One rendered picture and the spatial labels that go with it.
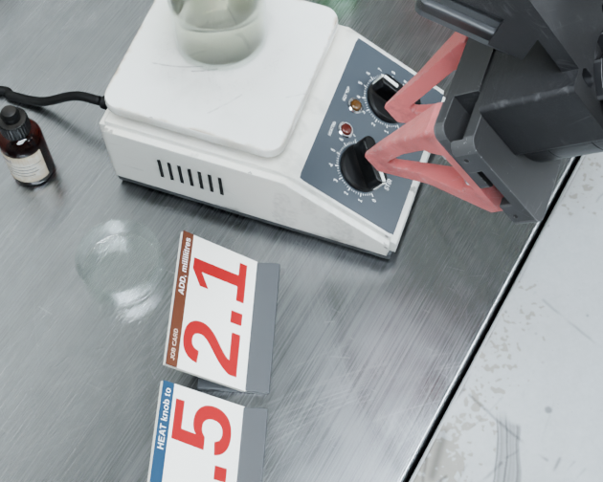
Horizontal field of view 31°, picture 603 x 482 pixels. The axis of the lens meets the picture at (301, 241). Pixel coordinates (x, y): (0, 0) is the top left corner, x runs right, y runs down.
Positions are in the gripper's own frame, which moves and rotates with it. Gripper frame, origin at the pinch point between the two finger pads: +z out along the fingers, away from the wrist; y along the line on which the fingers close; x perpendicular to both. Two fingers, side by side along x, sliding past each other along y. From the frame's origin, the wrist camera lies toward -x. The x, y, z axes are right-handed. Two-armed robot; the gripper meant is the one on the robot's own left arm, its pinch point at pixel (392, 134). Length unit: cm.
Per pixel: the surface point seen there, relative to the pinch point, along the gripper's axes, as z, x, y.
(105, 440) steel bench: 17.5, 2.7, 18.1
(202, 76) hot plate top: 13.0, -5.2, -3.2
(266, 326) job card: 12.2, 6.5, 7.9
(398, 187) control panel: 6.4, 7.6, -2.9
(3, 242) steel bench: 26.8, -5.3, 8.0
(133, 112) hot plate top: 15.3, -7.1, 0.7
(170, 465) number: 11.3, 3.4, 19.0
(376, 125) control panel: 7.4, 4.7, -6.1
